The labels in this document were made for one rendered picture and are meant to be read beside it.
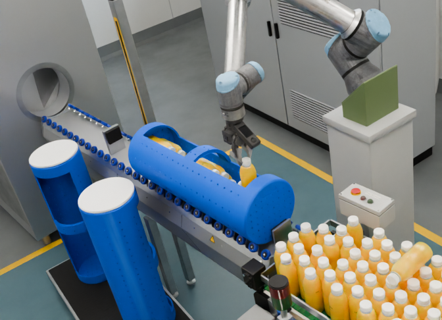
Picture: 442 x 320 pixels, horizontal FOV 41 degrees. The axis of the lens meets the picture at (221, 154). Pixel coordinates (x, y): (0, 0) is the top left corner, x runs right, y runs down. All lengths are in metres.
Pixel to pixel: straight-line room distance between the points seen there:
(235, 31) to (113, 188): 0.97
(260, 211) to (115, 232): 0.80
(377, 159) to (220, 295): 1.34
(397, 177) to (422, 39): 1.28
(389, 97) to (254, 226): 0.98
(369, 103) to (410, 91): 1.34
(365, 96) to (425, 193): 1.59
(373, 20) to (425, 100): 1.65
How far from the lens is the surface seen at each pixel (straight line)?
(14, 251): 4.62
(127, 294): 3.10
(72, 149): 3.36
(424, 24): 4.06
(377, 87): 2.82
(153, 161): 2.75
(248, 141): 2.21
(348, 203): 2.41
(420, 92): 4.23
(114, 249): 2.90
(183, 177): 2.57
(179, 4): 7.93
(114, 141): 3.36
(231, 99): 2.17
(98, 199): 2.85
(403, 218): 3.28
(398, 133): 2.95
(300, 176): 4.47
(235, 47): 2.47
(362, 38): 2.74
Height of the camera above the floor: 2.57
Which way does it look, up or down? 32 degrees down
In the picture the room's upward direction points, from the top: 12 degrees counter-clockwise
